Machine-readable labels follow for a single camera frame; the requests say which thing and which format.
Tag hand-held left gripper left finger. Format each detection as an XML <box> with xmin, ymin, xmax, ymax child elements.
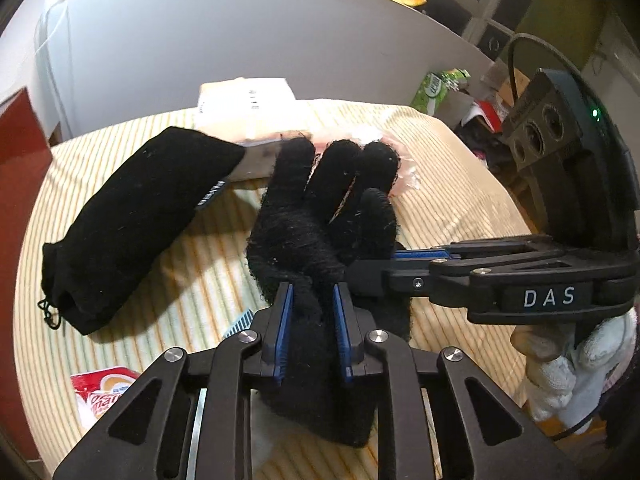
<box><xmin>52</xmin><ymin>282</ymin><xmax>293</xmax><ymax>480</ymax></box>

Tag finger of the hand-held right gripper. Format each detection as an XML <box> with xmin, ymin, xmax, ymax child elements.
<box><xmin>392</xmin><ymin>233</ymin><xmax>547</xmax><ymax>260</ymax></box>
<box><xmin>345</xmin><ymin>258</ymin><xmax>452</xmax><ymax>303</ymax></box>

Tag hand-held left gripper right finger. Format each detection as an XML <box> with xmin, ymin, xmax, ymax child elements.
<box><xmin>332</xmin><ymin>282</ymin><xmax>583</xmax><ymax>480</ymax></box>

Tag black knit glove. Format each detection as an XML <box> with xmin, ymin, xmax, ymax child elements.
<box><xmin>245</xmin><ymin>137</ymin><xmax>413</xmax><ymax>448</ymax></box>

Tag black drawstring pouch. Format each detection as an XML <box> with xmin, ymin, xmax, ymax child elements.
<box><xmin>37</xmin><ymin>126</ymin><xmax>247</xmax><ymax>336</ymax></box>

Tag tissue pack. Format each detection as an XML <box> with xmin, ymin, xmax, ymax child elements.
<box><xmin>194</xmin><ymin>77</ymin><xmax>321</xmax><ymax>181</ymax></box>

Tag person's right hand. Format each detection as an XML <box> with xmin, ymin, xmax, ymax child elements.
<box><xmin>510</xmin><ymin>305</ymin><xmax>638</xmax><ymax>423</ymax></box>

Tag striped tablecloth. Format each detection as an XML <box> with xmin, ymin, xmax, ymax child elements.
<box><xmin>15</xmin><ymin>100</ymin><xmax>548</xmax><ymax>480</ymax></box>

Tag brown cardboard box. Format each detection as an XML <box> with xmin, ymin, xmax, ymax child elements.
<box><xmin>482</xmin><ymin>62</ymin><xmax>531</xmax><ymax>121</ymax></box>

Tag green packet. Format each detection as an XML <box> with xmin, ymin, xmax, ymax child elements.
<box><xmin>410</xmin><ymin>69</ymin><xmax>471</xmax><ymax>116</ymax></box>

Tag red white snack packet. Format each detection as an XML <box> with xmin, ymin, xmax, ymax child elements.
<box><xmin>70</xmin><ymin>367</ymin><xmax>143</xmax><ymax>423</ymax></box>

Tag white window frame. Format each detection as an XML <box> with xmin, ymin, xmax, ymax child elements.
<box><xmin>415</xmin><ymin>0</ymin><xmax>551</xmax><ymax>56</ymax></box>

